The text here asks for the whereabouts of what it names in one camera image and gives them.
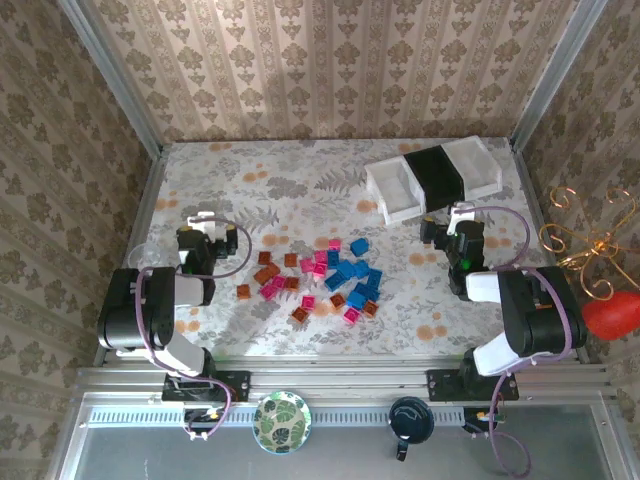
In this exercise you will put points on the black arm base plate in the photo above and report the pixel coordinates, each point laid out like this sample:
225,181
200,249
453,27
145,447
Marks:
442,385
235,385

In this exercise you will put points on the clear plastic cup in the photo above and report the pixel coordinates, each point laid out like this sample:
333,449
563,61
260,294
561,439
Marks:
145,255

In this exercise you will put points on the aluminium frame post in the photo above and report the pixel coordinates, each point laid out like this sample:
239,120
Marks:
121,85
556,75

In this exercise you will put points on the grey metal shelf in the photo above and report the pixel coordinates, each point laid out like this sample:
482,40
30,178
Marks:
350,455

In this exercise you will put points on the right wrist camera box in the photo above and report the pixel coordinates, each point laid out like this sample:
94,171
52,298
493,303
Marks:
459,212

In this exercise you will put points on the dark blue mug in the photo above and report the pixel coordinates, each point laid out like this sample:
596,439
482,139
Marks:
410,420

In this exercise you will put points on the aluminium side rail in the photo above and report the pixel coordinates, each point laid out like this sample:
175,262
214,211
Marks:
142,210
535,200

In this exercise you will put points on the orange lego brick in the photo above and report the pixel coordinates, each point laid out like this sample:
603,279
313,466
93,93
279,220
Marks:
337,300
262,277
370,308
290,260
291,283
264,258
243,292
300,315
273,270

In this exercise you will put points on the blue lego brick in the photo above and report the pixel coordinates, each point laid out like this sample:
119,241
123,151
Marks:
345,270
359,247
362,289
361,269
332,282
356,299
373,295
375,277
333,258

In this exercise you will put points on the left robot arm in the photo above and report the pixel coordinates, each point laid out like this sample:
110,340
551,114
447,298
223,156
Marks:
125,310

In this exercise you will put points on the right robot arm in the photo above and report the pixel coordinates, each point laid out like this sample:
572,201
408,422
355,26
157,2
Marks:
540,315

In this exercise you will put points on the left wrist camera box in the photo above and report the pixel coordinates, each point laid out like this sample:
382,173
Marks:
200,220

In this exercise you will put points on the leaf pattern bowl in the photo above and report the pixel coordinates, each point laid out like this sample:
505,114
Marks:
281,422

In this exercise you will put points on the red heart ornament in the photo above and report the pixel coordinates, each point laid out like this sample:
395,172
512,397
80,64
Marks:
612,317

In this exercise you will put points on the floral patterned tablecloth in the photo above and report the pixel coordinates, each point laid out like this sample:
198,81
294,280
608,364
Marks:
225,165

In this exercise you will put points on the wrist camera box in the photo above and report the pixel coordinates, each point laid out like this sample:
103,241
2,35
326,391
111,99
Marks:
459,212
200,220

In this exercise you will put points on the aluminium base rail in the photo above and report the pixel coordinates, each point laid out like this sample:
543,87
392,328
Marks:
340,375

